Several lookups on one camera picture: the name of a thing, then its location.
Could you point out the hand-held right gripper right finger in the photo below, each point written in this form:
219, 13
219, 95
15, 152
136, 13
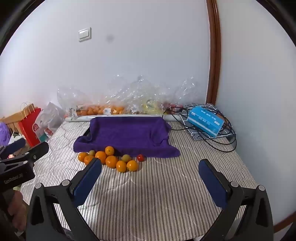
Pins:
211, 180

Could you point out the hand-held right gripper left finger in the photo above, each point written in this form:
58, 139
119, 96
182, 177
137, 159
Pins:
89, 178

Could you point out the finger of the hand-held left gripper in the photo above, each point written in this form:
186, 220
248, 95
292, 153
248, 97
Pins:
34, 151
13, 145

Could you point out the red tomato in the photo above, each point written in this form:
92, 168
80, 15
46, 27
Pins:
140, 158

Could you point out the person's left hand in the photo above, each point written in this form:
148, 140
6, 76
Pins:
17, 208

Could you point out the white patterned plush toy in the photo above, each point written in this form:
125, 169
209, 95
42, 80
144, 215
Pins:
16, 137

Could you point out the purple plush toy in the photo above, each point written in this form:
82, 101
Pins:
4, 133

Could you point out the red paper bag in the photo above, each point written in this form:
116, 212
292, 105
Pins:
29, 129

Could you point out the wooden crate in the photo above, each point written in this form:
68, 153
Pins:
11, 121

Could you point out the white plastic shopping bag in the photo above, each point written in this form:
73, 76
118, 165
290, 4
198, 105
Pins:
49, 120

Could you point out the navy grid patterned cloth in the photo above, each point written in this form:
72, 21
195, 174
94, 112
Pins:
196, 135

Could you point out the purple towel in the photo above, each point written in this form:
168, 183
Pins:
129, 134

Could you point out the blue tissue box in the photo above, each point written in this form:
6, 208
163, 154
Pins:
203, 120

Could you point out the striped mattress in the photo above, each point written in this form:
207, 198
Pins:
150, 197

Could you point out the clear bag of tangerines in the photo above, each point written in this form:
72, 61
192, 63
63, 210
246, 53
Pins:
92, 110

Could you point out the clear bag of oranges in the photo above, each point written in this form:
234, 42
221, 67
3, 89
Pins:
115, 109

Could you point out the clear bag of red fruit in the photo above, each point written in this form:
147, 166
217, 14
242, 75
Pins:
185, 92

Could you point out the clear bag of yellow fruit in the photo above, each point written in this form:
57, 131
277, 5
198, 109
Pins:
150, 106

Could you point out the white light switch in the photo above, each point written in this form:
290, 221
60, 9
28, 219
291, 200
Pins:
84, 34

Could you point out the brown wooden door frame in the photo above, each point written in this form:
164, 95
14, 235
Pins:
214, 46

